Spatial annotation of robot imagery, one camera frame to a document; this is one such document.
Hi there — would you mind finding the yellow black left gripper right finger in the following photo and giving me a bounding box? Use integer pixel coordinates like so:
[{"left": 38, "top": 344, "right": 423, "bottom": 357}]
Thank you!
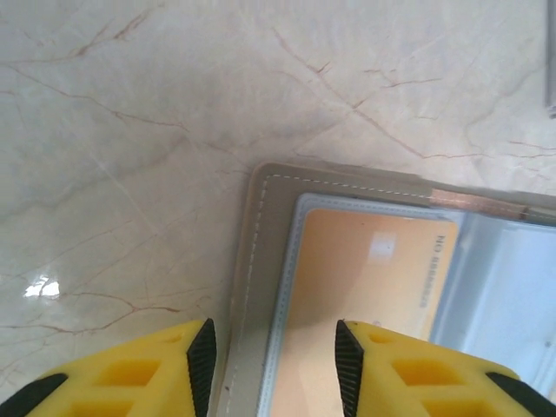
[{"left": 334, "top": 319, "right": 556, "bottom": 417}]

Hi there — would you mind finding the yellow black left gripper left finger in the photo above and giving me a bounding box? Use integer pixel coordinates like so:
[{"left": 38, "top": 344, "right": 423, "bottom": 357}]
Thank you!
[{"left": 0, "top": 318, "right": 217, "bottom": 417}]

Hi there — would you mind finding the orange credit card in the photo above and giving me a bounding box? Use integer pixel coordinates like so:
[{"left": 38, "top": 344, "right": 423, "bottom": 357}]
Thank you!
[{"left": 267, "top": 208, "right": 460, "bottom": 417}]

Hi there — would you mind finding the grey leather card holder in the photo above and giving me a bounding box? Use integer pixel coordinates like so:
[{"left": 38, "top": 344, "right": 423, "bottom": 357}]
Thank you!
[{"left": 215, "top": 161, "right": 556, "bottom": 417}]

